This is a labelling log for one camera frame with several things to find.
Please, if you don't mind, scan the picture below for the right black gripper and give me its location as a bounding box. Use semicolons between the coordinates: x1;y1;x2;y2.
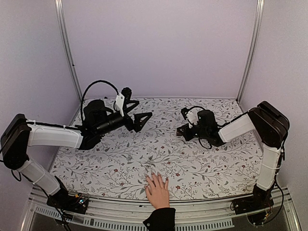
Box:
178;123;209;141

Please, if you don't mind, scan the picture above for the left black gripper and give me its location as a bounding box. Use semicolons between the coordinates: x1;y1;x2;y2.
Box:
95;100;152;136

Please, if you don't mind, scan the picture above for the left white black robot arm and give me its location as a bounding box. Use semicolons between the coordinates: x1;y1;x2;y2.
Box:
0;100;153;209

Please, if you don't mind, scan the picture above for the black sleeved forearm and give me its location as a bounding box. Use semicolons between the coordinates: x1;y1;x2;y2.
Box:
143;207;176;231

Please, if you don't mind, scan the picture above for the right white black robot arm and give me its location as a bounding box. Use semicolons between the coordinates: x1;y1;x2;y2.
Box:
176;101;290;210

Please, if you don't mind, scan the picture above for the person's hand with painted nails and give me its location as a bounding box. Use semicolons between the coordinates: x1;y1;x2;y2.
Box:
145;173;170;209

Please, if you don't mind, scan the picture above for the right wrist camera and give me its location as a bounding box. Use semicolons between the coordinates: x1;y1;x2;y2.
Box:
181;107;198;128

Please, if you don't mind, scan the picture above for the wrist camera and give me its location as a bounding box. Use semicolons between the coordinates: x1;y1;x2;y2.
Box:
181;107;198;128
114;87;132;117

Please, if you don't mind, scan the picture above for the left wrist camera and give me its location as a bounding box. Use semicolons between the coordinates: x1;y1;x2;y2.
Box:
114;87;132;117

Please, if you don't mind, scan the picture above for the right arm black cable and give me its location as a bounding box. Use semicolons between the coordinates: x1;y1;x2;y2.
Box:
187;105;207;114

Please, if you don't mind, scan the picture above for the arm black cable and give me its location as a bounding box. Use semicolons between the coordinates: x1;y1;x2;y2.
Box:
80;80;119;121
187;105;207;114

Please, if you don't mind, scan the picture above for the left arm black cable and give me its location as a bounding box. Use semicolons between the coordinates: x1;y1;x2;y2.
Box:
80;80;119;121

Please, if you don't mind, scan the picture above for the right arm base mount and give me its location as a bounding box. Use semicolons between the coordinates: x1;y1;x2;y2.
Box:
230;190;274;226

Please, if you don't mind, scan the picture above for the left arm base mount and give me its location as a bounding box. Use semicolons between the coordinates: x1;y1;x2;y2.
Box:
47;192;89;214

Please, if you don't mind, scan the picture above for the front aluminium rail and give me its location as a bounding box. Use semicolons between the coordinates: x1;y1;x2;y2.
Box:
21;186;301;231

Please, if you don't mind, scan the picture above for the left aluminium frame post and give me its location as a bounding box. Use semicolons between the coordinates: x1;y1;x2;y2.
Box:
54;0;82;101

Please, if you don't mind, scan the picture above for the aluminium frame post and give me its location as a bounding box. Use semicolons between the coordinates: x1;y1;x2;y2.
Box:
54;0;82;101
236;0;265;104

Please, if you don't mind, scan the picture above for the right aluminium frame post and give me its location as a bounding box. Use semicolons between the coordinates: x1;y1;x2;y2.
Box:
236;0;265;104

